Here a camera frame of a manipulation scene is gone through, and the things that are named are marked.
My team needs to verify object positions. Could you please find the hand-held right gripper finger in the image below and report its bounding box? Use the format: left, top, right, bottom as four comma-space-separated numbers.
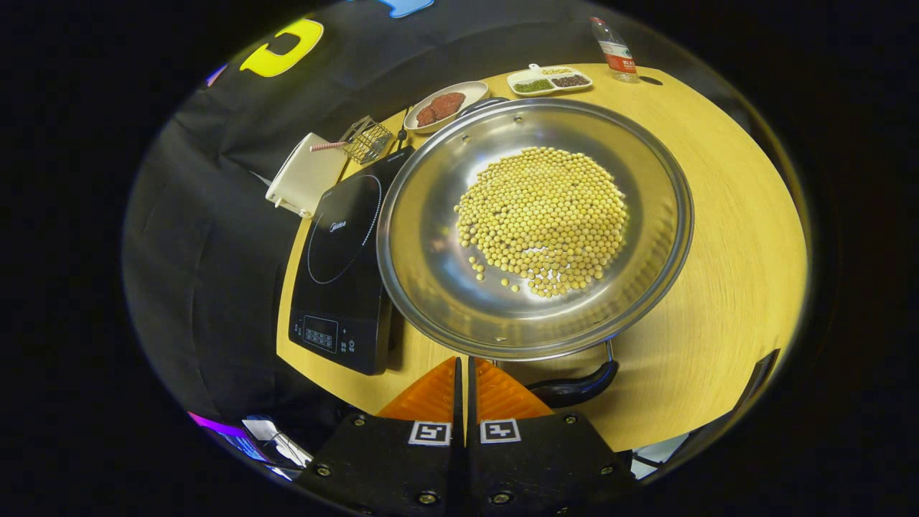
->
298, 357, 465, 517
467, 357, 633, 517

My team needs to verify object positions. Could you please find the black induction cooktop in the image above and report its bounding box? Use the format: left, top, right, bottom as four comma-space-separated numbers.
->
288, 145, 416, 376

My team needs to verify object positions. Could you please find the stainless steel pot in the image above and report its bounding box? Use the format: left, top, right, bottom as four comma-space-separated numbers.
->
375, 96, 696, 409

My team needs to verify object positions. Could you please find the heap of yellow soybeans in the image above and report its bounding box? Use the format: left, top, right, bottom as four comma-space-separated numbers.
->
454, 146, 630, 299

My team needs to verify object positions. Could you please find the white toaster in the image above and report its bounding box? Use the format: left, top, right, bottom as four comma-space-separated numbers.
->
265, 132, 350, 219

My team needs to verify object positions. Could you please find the black backdrop cloth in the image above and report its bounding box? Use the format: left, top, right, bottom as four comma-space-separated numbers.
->
121, 0, 758, 428

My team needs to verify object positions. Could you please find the white round plate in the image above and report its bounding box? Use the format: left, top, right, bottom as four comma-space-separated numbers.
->
403, 80, 491, 135

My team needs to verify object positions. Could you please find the white divided dish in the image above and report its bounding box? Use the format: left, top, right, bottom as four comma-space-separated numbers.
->
506, 62, 594, 98

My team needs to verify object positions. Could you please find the clear plastic water bottle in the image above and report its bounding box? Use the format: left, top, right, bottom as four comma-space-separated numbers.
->
589, 15, 640, 84

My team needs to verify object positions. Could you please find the metal wire basket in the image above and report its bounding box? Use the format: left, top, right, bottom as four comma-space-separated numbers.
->
338, 116, 395, 165

